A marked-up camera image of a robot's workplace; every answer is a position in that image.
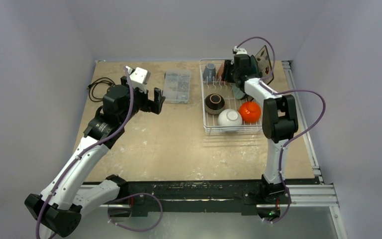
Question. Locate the light green round plate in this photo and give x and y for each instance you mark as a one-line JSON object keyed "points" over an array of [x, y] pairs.
{"points": [[237, 93]]}

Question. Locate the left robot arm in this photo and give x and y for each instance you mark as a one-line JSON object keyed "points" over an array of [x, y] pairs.
{"points": [[59, 208]]}

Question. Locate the orange bowl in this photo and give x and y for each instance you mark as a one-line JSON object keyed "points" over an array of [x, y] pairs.
{"points": [[250, 112]]}

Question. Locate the black table edge rail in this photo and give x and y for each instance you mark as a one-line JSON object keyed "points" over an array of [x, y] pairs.
{"points": [[247, 197]]}

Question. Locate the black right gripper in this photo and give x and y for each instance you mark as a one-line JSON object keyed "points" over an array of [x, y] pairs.
{"points": [[232, 72]]}

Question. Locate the clear plastic screw box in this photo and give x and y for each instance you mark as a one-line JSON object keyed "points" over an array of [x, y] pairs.
{"points": [[177, 86]]}

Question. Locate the square floral plate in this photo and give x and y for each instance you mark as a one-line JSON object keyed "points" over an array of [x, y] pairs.
{"points": [[264, 65]]}

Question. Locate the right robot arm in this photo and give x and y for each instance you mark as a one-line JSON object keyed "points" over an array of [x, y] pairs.
{"points": [[279, 118]]}

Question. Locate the brown rimmed beige bowl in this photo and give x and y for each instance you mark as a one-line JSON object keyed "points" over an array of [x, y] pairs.
{"points": [[214, 104]]}

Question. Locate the white wire dish rack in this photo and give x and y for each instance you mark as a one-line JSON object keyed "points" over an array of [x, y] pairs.
{"points": [[224, 89]]}

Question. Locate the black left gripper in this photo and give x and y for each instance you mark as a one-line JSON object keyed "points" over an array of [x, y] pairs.
{"points": [[149, 105]]}

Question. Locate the pink flowered mug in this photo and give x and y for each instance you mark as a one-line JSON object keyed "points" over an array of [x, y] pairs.
{"points": [[221, 72]]}

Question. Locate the grey printed mug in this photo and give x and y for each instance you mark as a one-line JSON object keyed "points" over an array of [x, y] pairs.
{"points": [[209, 73]]}

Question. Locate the white bowl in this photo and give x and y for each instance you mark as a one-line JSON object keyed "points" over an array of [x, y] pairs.
{"points": [[229, 120]]}

